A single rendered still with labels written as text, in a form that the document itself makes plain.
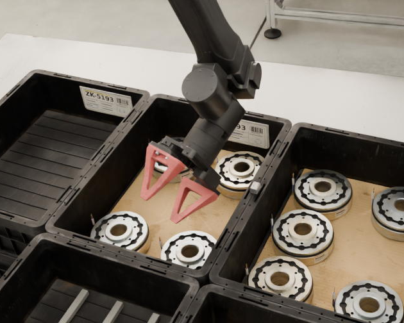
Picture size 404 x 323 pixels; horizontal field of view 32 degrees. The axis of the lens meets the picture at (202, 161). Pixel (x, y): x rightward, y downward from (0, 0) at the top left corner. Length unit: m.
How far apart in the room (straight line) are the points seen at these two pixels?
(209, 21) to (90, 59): 1.02
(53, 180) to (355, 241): 0.60
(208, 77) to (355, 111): 0.74
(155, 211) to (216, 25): 0.42
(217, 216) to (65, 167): 0.35
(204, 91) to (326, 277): 0.38
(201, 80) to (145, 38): 2.40
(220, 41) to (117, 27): 2.52
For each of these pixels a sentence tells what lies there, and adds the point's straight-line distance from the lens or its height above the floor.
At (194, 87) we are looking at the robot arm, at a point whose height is 1.16.
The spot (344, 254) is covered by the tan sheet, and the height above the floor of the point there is 0.83.
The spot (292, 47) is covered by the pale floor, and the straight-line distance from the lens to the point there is 3.23.
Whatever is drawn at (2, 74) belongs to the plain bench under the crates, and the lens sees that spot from 2.03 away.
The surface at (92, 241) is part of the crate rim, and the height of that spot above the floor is 0.93.
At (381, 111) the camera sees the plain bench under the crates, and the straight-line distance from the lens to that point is 1.71.
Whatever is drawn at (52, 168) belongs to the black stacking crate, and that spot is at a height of 0.83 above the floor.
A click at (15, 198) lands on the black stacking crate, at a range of 1.41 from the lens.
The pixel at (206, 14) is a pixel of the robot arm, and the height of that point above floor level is 1.25.
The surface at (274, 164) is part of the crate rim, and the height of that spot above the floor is 0.93.
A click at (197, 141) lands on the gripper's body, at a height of 1.07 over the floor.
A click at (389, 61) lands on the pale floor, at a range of 3.14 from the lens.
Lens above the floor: 1.75
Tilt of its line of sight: 41 degrees down
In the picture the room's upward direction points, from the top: 8 degrees counter-clockwise
